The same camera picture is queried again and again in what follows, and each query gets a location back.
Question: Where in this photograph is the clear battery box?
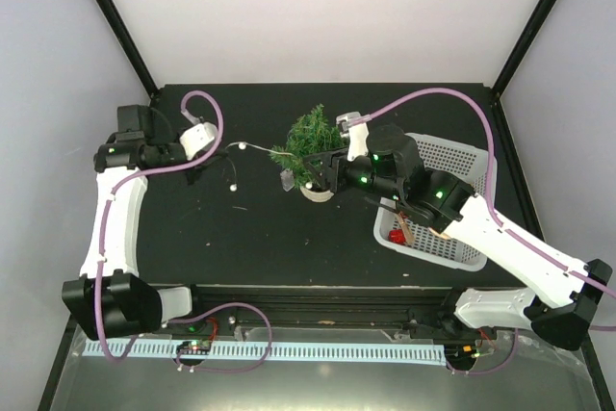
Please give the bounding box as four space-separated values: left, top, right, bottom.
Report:
280 169 295 192

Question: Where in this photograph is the white ball light string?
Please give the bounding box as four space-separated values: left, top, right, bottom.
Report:
225 141 309 193

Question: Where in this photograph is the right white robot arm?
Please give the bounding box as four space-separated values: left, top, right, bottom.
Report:
302 125 612 350

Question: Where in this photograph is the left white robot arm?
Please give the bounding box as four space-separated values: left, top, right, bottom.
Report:
62 105 220 340

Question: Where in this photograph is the white tree pot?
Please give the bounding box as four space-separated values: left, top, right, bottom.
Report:
299 182 334 203

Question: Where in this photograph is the small green christmas tree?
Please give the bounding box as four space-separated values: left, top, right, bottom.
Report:
269 104 346 189

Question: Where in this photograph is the red gift box ornament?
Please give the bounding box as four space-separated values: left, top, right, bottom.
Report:
388 229 407 245

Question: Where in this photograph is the white perforated plastic basket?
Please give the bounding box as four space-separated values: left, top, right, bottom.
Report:
372 132 499 271

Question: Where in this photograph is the left circuit board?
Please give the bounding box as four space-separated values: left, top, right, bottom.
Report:
176 340 212 355

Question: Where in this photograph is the circuit board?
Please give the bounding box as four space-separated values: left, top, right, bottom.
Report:
176 340 212 355
445 344 496 360

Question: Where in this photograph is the right circuit board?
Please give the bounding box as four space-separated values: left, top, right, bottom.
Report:
445 344 496 360

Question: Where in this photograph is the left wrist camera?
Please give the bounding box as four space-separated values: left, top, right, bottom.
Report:
179 122 218 161

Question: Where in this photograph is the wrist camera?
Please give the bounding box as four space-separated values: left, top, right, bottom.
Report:
336 112 369 162
179 122 218 161

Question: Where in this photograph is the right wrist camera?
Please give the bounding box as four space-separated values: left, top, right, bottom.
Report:
336 112 369 162

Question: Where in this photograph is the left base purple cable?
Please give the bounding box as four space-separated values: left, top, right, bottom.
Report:
167 302 273 376

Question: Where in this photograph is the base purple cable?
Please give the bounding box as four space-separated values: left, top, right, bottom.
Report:
167 302 273 376
447 328 519 376

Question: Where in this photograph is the white slotted cable duct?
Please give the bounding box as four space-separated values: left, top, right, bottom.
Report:
81 338 447 367

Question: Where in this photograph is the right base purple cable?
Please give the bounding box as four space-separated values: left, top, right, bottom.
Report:
447 328 519 376

